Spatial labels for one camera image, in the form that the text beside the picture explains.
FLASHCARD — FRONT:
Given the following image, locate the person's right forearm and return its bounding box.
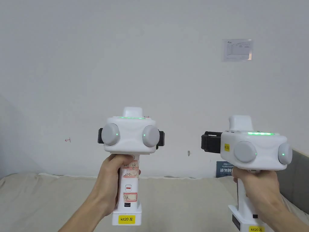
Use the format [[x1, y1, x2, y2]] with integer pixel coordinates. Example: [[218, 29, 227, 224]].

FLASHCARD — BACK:
[[263, 197, 309, 232]]

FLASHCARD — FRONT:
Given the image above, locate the bed with beige sheet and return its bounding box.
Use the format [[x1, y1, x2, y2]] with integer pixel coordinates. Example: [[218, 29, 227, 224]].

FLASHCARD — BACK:
[[0, 172, 309, 232]]

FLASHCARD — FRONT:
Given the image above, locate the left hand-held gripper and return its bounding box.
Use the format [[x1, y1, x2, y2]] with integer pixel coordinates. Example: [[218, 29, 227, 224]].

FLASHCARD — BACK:
[[97, 107, 165, 226]]

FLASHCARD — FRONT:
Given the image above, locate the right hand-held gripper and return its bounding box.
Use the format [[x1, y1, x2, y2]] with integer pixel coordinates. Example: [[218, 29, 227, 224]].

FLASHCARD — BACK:
[[201, 115, 293, 232]]

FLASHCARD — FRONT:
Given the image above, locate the person's right hand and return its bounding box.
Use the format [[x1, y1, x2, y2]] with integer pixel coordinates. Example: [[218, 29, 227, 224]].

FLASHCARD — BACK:
[[232, 166, 289, 219]]

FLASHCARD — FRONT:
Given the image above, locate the dark blue sign card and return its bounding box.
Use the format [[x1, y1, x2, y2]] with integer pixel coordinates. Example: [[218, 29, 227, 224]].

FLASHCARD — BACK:
[[216, 161, 237, 179]]

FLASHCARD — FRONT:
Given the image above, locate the person's left forearm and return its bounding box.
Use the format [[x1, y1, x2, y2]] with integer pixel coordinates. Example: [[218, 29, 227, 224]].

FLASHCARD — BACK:
[[53, 193, 112, 232]]

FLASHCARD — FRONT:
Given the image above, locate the person's left hand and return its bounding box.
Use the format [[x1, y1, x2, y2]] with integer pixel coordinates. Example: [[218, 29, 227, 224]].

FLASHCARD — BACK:
[[96, 153, 142, 218]]

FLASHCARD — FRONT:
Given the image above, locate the grey padded headboard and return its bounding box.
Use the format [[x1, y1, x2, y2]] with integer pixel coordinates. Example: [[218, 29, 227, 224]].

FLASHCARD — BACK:
[[275, 148, 309, 216]]

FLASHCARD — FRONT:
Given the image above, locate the white paper sheet on wall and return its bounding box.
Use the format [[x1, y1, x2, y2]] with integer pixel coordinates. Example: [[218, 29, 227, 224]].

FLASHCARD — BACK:
[[222, 38, 254, 62]]

